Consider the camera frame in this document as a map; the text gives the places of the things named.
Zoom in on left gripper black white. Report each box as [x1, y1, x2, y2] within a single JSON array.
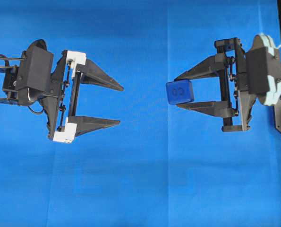
[[40, 50, 124, 143]]

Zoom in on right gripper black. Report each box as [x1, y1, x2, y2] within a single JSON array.
[[174, 37, 256, 132]]

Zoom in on blue cube block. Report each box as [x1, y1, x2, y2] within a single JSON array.
[[166, 79, 194, 105]]

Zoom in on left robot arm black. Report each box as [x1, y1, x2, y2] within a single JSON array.
[[0, 46, 124, 143]]

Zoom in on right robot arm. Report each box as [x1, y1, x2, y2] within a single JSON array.
[[166, 34, 281, 132]]

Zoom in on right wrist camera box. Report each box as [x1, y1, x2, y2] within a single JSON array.
[[246, 47, 281, 94]]

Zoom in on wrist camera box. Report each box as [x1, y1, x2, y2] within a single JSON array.
[[246, 47, 281, 94], [15, 39, 53, 106]]

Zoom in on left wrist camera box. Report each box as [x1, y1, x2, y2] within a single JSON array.
[[15, 39, 53, 106]]

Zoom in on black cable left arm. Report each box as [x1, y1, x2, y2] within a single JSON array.
[[0, 53, 27, 71]]

